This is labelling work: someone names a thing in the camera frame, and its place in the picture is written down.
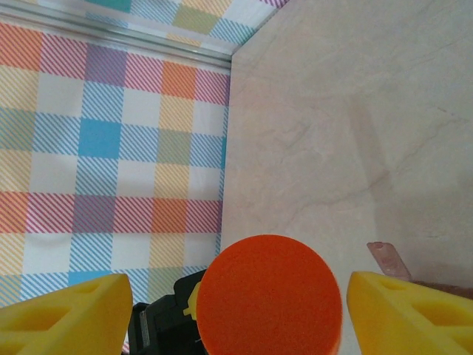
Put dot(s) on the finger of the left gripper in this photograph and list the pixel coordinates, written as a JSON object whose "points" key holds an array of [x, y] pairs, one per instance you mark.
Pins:
{"points": [[184, 292]]}

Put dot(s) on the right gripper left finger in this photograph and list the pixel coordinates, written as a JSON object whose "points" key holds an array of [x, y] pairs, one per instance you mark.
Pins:
{"points": [[55, 325]]}

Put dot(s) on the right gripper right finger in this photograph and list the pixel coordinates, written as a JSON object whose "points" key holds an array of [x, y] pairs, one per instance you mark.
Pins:
{"points": [[414, 325]]}

